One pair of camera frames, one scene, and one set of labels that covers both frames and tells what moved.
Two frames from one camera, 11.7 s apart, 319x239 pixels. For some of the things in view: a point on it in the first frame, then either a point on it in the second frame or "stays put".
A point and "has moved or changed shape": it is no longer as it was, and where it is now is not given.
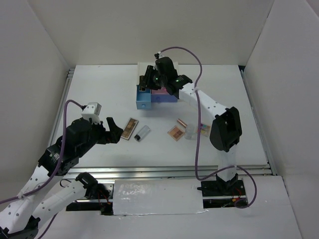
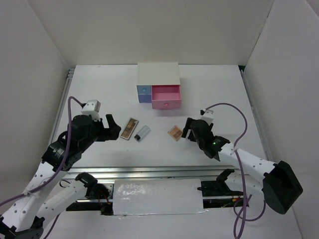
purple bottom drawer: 163,98 → 145,98
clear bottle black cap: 142,133 stays put
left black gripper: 114,135 stays put
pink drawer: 162,91 has moved or changed shape
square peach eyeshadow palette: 176,133 stays put
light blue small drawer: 143,98 has moved or changed shape
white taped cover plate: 154,196 stays put
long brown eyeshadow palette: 129,128 stays put
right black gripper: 149,73 → 186,129
